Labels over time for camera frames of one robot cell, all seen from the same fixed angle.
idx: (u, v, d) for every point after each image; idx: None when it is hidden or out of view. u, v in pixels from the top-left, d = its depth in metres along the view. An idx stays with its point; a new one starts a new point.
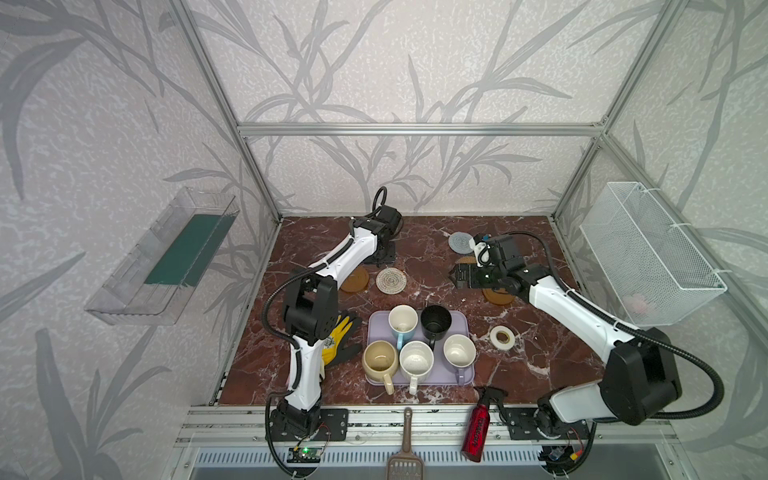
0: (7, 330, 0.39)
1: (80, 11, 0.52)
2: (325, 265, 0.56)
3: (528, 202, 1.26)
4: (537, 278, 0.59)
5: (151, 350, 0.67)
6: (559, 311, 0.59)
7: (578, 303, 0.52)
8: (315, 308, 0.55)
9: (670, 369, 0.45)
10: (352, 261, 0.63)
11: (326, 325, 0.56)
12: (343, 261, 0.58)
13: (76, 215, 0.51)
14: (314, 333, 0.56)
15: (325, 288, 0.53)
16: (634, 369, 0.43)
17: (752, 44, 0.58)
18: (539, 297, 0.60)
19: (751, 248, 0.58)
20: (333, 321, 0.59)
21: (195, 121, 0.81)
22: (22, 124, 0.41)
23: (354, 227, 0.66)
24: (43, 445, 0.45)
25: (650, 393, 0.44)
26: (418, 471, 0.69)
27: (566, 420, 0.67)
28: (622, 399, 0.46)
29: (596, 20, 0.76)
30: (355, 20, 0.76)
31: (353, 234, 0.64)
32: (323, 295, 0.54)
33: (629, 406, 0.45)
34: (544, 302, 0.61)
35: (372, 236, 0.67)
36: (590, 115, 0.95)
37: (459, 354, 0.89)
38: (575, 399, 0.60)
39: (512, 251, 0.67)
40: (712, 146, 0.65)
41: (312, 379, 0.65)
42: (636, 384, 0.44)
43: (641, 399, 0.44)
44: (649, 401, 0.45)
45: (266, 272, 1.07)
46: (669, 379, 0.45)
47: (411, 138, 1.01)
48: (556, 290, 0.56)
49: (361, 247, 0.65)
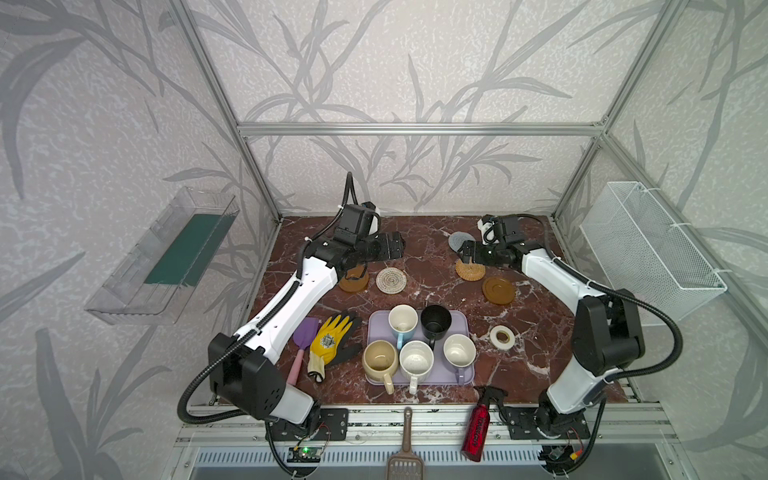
0: (7, 330, 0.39)
1: (80, 10, 0.52)
2: (255, 332, 0.43)
3: (528, 202, 1.26)
4: (531, 248, 0.65)
5: (151, 350, 0.67)
6: (544, 275, 0.62)
7: (559, 266, 0.58)
8: (246, 387, 0.43)
9: (635, 326, 0.50)
10: (298, 311, 0.49)
11: (266, 402, 0.45)
12: (280, 321, 0.45)
13: (76, 215, 0.51)
14: (252, 413, 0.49)
15: (250, 368, 0.41)
16: (597, 318, 0.49)
17: (753, 43, 0.58)
18: (529, 265, 0.66)
19: (751, 248, 0.58)
20: (277, 393, 0.47)
21: (195, 121, 0.81)
22: (21, 124, 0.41)
23: (303, 259, 0.52)
24: (43, 445, 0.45)
25: (611, 343, 0.49)
26: (418, 471, 0.69)
27: (562, 410, 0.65)
28: (587, 349, 0.50)
29: (595, 19, 0.76)
30: (355, 19, 0.75)
31: (298, 274, 0.50)
32: (251, 374, 0.42)
33: (592, 356, 0.50)
34: (533, 268, 0.66)
35: (325, 273, 0.52)
36: (590, 115, 0.95)
37: (458, 354, 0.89)
38: (564, 380, 0.62)
39: (514, 227, 0.74)
40: (712, 146, 0.65)
41: (292, 406, 0.60)
42: (597, 331, 0.49)
43: (601, 346, 0.49)
44: (609, 349, 0.49)
45: (266, 271, 1.07)
46: (633, 336, 0.50)
47: (411, 138, 1.01)
48: (541, 256, 0.62)
49: (310, 291, 0.50)
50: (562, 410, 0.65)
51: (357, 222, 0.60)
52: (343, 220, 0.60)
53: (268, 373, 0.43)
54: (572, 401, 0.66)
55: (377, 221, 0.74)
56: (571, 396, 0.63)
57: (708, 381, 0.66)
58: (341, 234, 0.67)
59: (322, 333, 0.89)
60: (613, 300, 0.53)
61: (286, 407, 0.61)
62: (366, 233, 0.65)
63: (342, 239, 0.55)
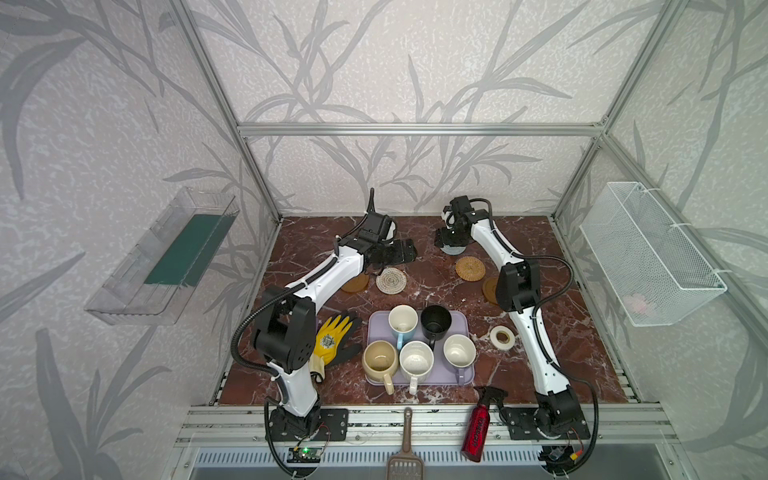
0: (7, 330, 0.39)
1: (80, 11, 0.52)
2: (303, 286, 0.51)
3: (528, 202, 1.26)
4: (479, 218, 0.83)
5: (151, 350, 0.67)
6: (485, 242, 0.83)
7: (495, 237, 0.78)
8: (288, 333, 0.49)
9: (537, 281, 0.74)
10: (335, 281, 0.58)
11: (300, 352, 0.50)
12: (323, 281, 0.53)
13: (76, 215, 0.51)
14: (286, 362, 0.52)
15: (300, 310, 0.48)
16: (511, 279, 0.71)
17: (752, 43, 0.58)
18: (475, 233, 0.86)
19: (751, 247, 0.58)
20: (309, 349, 0.53)
21: (195, 121, 0.81)
22: (21, 124, 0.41)
23: (339, 246, 0.62)
24: (43, 446, 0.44)
25: (518, 292, 0.73)
26: (418, 471, 0.69)
27: (549, 387, 0.68)
28: (504, 294, 0.75)
29: (596, 19, 0.76)
30: (355, 20, 0.76)
31: (337, 253, 0.60)
32: (299, 317, 0.48)
33: (506, 299, 0.74)
34: (478, 236, 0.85)
35: (356, 256, 0.63)
36: (590, 115, 0.95)
37: (458, 354, 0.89)
38: (530, 356, 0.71)
39: (465, 205, 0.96)
40: (712, 146, 0.65)
41: (302, 392, 0.62)
42: (510, 286, 0.72)
43: (511, 293, 0.73)
44: (517, 296, 0.73)
45: (266, 271, 1.07)
46: (535, 287, 0.74)
47: (411, 138, 1.01)
48: (484, 226, 0.82)
49: (344, 268, 0.60)
50: (546, 387, 0.68)
51: (379, 224, 0.71)
52: (367, 222, 0.72)
53: (309, 323, 0.49)
54: (541, 370, 0.70)
55: (394, 228, 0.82)
56: (539, 366, 0.70)
57: (708, 381, 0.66)
58: (364, 233, 0.67)
59: (322, 333, 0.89)
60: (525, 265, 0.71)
61: (299, 385, 0.60)
62: (386, 236, 0.77)
63: (366, 238, 0.66)
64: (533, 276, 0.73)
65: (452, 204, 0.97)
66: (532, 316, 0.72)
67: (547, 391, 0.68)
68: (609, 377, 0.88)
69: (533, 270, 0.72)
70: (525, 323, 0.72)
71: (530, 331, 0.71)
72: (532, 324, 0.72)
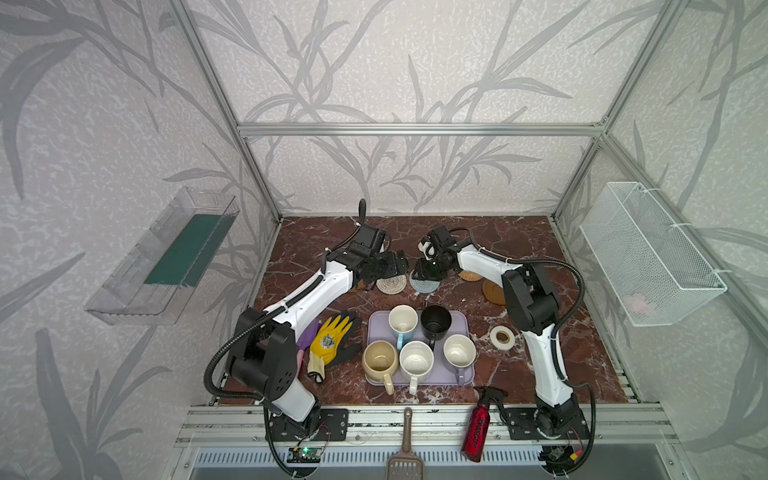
0: (7, 330, 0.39)
1: (80, 11, 0.52)
2: (283, 310, 0.47)
3: (528, 202, 1.26)
4: (462, 246, 0.76)
5: (151, 349, 0.67)
6: (475, 265, 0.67)
7: (486, 254, 0.69)
8: (267, 361, 0.45)
9: (548, 284, 0.61)
10: (319, 302, 0.54)
11: (278, 380, 0.46)
12: (305, 303, 0.49)
13: (76, 215, 0.51)
14: (263, 391, 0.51)
15: (276, 339, 0.44)
16: (517, 287, 0.59)
17: (752, 43, 0.58)
18: (462, 260, 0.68)
19: (751, 248, 0.58)
20: (288, 376, 0.49)
21: (195, 121, 0.81)
22: (21, 124, 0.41)
23: (327, 260, 0.58)
24: (42, 446, 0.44)
25: (534, 303, 0.60)
26: (418, 471, 0.69)
27: (556, 399, 0.66)
28: (519, 312, 0.62)
29: (596, 20, 0.76)
30: (355, 19, 0.75)
31: (323, 270, 0.56)
32: (277, 345, 0.44)
33: (523, 317, 0.61)
34: (466, 261, 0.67)
35: (345, 273, 0.59)
36: (590, 115, 0.95)
37: (458, 354, 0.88)
38: (537, 368, 0.68)
39: (447, 235, 0.86)
40: (712, 146, 0.65)
41: (294, 406, 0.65)
42: (521, 298, 0.59)
43: (527, 308, 0.59)
44: (533, 309, 0.59)
45: (266, 271, 1.07)
46: (549, 292, 0.61)
47: (411, 138, 1.01)
48: (468, 248, 0.75)
49: (331, 286, 0.56)
50: (554, 400, 0.66)
51: (371, 237, 0.67)
52: (359, 234, 0.68)
53: (286, 350, 0.45)
54: (550, 384, 0.66)
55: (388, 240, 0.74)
56: (548, 381, 0.66)
57: (708, 381, 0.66)
58: (356, 247, 0.63)
59: (322, 333, 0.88)
60: (529, 269, 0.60)
61: (291, 399, 0.59)
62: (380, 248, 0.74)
63: (357, 252, 0.62)
64: (541, 280, 0.64)
65: (431, 236, 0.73)
66: (551, 337, 0.63)
67: (554, 403, 0.66)
68: (609, 377, 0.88)
69: (537, 273, 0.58)
70: (543, 344, 0.63)
71: (546, 351, 0.63)
72: (550, 344, 0.63)
